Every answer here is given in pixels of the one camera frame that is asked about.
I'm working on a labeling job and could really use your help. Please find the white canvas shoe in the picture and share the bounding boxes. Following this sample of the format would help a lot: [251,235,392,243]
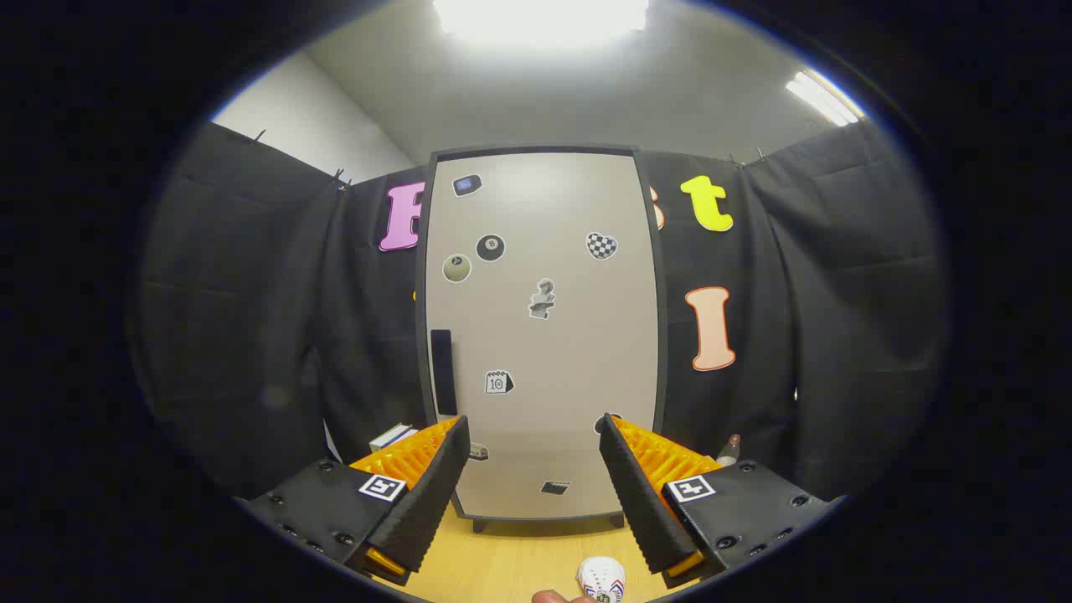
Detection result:
[578,556,626,603]

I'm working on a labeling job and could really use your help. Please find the narrow ceiling light strip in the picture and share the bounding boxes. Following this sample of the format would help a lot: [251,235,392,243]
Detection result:
[786,70,865,126]

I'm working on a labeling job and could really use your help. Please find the beige shoe cabinet door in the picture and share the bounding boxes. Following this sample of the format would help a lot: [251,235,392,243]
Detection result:
[425,152,661,520]

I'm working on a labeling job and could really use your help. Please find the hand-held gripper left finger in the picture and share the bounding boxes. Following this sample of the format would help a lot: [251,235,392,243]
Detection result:
[239,416,472,587]

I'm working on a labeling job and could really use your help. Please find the black backdrop cloth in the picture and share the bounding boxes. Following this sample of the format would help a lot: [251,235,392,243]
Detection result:
[126,121,951,503]

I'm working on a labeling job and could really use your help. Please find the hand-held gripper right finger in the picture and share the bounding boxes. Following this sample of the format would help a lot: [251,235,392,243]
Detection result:
[597,413,847,590]

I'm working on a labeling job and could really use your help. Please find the white green-edged book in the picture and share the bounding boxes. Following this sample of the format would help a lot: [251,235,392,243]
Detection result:
[369,423,417,453]

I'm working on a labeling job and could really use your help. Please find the dark grey shoe cabinet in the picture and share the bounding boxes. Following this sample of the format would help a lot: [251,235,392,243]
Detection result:
[416,144,669,533]

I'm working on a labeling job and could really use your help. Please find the black door handle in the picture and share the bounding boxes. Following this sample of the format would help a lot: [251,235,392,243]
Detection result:
[430,329,458,417]

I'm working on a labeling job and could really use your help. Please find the large ceiling light panel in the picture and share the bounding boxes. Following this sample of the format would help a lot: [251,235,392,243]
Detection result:
[433,0,650,43]

